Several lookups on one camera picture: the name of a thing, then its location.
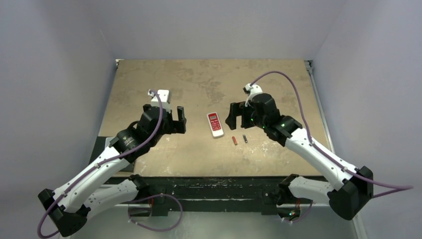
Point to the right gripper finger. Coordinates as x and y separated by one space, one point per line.
231 121
236 109

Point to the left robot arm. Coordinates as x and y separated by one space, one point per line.
70 206

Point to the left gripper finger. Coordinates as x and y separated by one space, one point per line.
181 113
175 127

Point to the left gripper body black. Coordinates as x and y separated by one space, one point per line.
164 130

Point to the red AAA battery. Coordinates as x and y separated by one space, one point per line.
234 140

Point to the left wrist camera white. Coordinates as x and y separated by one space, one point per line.
160 97

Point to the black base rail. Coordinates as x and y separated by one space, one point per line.
214 194

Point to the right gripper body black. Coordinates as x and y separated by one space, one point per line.
240 110

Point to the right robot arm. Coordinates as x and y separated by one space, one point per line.
346 188

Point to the red white remote control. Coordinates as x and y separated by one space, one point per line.
215 125

